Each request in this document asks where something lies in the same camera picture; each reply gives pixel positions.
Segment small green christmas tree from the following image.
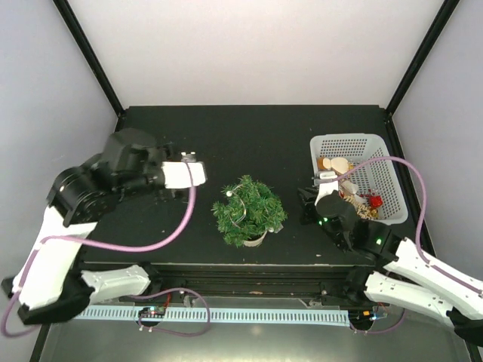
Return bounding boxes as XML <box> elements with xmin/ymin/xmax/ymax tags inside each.
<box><xmin>211</xmin><ymin>175</ymin><xmax>288</xmax><ymax>247</ymax></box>

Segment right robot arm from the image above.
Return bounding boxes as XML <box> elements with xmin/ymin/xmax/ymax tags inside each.
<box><xmin>297</xmin><ymin>188</ymin><xmax>482</xmax><ymax>346</ymax></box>

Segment black frame post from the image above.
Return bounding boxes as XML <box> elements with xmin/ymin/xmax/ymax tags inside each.
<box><xmin>53</xmin><ymin>0</ymin><xmax>125</xmax><ymax>118</ymax></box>
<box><xmin>386</xmin><ymin>0</ymin><xmax>460</xmax><ymax>116</ymax></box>

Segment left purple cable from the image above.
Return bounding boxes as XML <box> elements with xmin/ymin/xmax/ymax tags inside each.
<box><xmin>0</xmin><ymin>160</ymin><xmax>211</xmax><ymax>337</ymax></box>

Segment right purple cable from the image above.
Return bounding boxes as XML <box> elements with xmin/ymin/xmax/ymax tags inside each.
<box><xmin>320</xmin><ymin>155</ymin><xmax>483</xmax><ymax>336</ymax></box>

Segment purple cable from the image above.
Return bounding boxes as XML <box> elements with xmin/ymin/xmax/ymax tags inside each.
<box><xmin>320</xmin><ymin>155</ymin><xmax>483</xmax><ymax>336</ymax></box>
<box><xmin>0</xmin><ymin>160</ymin><xmax>211</xmax><ymax>337</ymax></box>

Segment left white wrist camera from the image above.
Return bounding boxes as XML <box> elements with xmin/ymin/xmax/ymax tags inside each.
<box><xmin>162</xmin><ymin>152</ymin><xmax>207</xmax><ymax>189</ymax></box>

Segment wooden snowman ornament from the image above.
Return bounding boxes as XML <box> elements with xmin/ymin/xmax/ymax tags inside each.
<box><xmin>316</xmin><ymin>157</ymin><xmax>352</xmax><ymax>175</ymax></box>

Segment light blue cable duct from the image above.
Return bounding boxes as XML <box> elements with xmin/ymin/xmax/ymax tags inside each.
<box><xmin>76</xmin><ymin>305</ymin><xmax>349</xmax><ymax>327</ymax></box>

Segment left black frame post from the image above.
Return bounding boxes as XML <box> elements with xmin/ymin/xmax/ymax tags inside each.
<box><xmin>53</xmin><ymin>0</ymin><xmax>125</xmax><ymax>118</ymax></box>

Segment gold merry christmas sign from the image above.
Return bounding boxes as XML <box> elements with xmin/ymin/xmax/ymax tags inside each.
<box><xmin>346</xmin><ymin>195</ymin><xmax>374</xmax><ymax>219</ymax></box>

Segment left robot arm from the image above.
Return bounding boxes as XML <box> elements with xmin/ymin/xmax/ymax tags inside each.
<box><xmin>2</xmin><ymin>128</ymin><xmax>207</xmax><ymax>326</ymax></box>

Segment red gift box ornament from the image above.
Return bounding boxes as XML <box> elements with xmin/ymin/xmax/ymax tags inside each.
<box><xmin>368</xmin><ymin>195</ymin><xmax>383</xmax><ymax>209</ymax></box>

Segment white bulb string lights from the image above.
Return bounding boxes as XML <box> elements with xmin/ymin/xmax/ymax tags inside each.
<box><xmin>226</xmin><ymin>179</ymin><xmax>288</xmax><ymax>235</ymax></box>

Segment white plastic basket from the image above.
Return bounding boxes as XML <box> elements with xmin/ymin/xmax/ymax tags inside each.
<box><xmin>309</xmin><ymin>133</ymin><xmax>408</xmax><ymax>225</ymax></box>

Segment right black frame post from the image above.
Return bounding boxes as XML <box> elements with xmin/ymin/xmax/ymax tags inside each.
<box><xmin>386</xmin><ymin>0</ymin><xmax>460</xmax><ymax>116</ymax></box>

